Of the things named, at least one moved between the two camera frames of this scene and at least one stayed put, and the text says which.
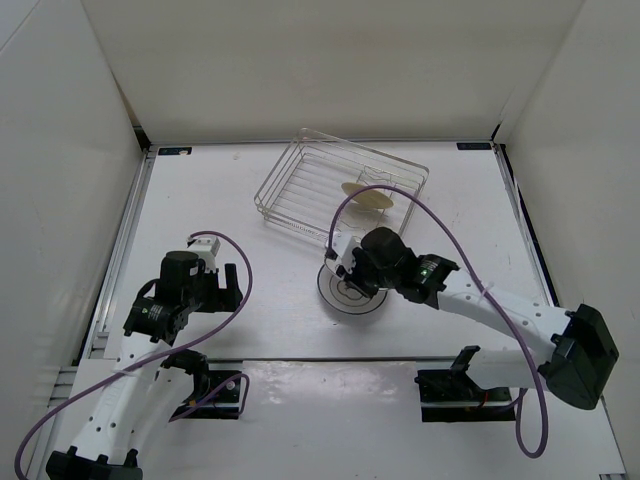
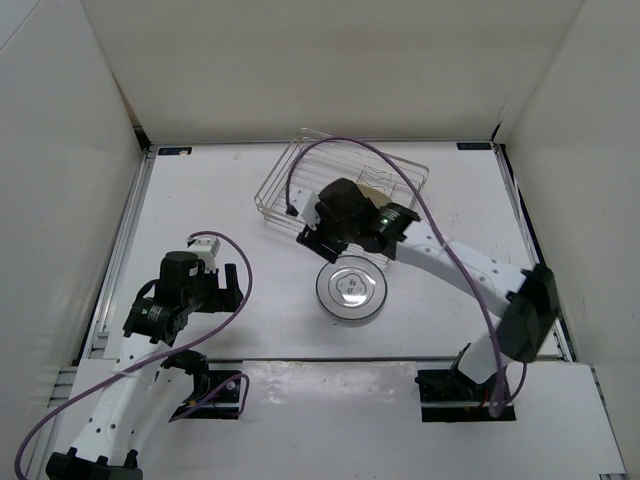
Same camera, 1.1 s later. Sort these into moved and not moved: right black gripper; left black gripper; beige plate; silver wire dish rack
Moved: right black gripper
Not moved: silver wire dish rack; left black gripper; beige plate
